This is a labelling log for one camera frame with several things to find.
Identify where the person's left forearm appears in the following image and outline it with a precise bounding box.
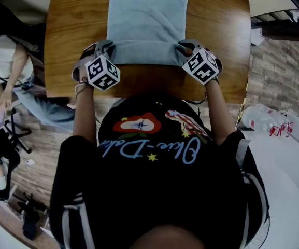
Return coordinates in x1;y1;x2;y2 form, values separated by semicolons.
73;83;98;146

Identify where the black device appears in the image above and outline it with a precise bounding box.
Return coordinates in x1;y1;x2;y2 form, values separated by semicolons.
16;192;49;241

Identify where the white table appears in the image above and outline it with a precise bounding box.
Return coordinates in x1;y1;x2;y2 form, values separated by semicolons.
238;130;299;249

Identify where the yellow black striped tape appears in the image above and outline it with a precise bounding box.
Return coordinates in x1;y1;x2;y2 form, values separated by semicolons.
236;81;248;129

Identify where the wrapped pack of water bottles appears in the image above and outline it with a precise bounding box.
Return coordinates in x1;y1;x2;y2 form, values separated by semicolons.
241;104;295;139

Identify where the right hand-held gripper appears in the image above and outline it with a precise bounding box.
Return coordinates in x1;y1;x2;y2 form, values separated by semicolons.
174;38;224;86

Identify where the black office chair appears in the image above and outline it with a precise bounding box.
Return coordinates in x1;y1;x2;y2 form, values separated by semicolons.
0;1;49;51

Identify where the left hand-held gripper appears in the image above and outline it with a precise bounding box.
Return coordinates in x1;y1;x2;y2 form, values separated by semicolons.
71;39;121;91

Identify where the black swivel chair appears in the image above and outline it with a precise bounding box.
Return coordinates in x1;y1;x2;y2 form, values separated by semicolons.
0;107;33;202

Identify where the person's right forearm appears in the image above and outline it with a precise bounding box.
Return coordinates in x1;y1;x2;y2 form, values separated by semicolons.
203;80;237;145

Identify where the brown shoulder bag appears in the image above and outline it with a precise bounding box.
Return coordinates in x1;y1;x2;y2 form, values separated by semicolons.
29;50;46;88

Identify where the person's black printed shirt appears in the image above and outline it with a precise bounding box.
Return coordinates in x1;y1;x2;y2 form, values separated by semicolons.
48;93;270;249

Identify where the wooden table with black legs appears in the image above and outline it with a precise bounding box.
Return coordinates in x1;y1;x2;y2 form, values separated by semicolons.
44;0;251;105

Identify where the black standing fan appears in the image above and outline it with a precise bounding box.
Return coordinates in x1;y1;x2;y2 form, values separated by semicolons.
250;215;272;249

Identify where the light blue towel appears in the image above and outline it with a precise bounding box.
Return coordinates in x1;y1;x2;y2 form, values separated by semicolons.
106;0;189;66

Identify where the black metal bed frame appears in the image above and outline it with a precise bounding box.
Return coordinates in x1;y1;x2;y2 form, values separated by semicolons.
250;9;299;44

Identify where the small white box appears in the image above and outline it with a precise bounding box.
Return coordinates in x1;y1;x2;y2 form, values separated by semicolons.
250;27;266;47

